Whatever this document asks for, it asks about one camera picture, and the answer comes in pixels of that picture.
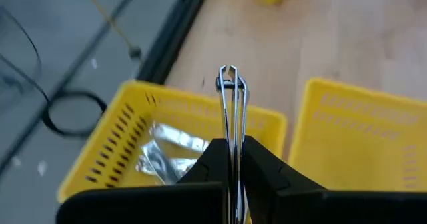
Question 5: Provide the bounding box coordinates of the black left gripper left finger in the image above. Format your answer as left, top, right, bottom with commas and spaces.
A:
55, 137, 232, 224

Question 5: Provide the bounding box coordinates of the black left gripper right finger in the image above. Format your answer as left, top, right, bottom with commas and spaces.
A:
240, 136, 427, 224

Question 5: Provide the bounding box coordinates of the clear nail clipper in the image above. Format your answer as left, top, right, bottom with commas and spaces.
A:
147, 121, 211, 154
135, 139, 198, 186

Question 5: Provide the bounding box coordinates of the silver metal nail clipper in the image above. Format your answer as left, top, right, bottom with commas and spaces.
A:
215, 64, 251, 224

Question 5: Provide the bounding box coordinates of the black floor cable ring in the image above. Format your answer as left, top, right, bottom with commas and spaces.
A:
40, 89, 108, 139

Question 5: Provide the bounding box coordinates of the yellow cable black plug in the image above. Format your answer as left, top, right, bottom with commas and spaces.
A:
79, 0, 143, 60

